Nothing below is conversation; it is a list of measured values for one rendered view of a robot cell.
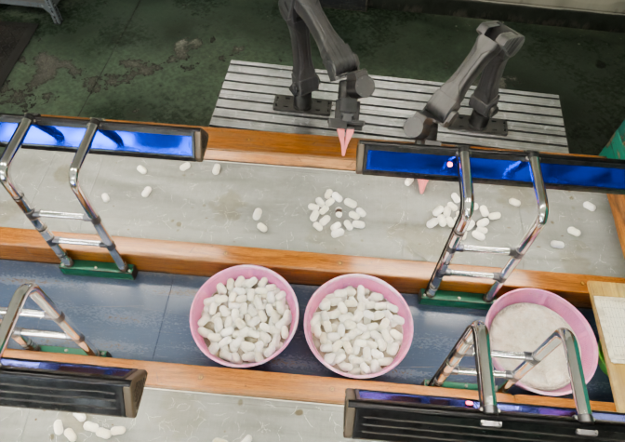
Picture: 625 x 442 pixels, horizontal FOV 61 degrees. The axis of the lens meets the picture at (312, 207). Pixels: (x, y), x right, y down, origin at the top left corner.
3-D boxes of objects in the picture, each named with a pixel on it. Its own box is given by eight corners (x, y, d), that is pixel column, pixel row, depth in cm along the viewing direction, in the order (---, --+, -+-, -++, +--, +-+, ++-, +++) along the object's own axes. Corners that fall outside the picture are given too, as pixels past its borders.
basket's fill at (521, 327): (479, 305, 141) (485, 297, 137) (565, 313, 141) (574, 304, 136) (488, 391, 129) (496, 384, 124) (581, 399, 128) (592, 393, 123)
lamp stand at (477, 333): (420, 383, 130) (468, 309, 93) (502, 391, 129) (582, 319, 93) (423, 468, 119) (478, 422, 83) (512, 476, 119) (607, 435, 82)
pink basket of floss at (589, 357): (453, 341, 136) (462, 328, 128) (520, 285, 146) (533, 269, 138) (535, 429, 125) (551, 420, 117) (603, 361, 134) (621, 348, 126)
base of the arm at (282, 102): (330, 100, 175) (333, 85, 179) (271, 93, 176) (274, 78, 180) (329, 116, 181) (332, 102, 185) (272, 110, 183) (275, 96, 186)
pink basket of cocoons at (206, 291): (206, 276, 145) (201, 260, 138) (303, 285, 145) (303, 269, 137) (185, 373, 130) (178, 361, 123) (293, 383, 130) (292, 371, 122)
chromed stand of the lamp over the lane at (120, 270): (86, 217, 156) (19, 107, 119) (152, 221, 155) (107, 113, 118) (63, 274, 145) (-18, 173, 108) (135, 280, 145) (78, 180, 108)
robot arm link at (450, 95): (445, 123, 145) (519, 25, 136) (419, 104, 149) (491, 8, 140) (456, 130, 156) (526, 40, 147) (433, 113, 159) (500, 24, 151)
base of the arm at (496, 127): (515, 120, 171) (513, 104, 175) (453, 113, 172) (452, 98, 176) (507, 137, 178) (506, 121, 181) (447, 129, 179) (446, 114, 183)
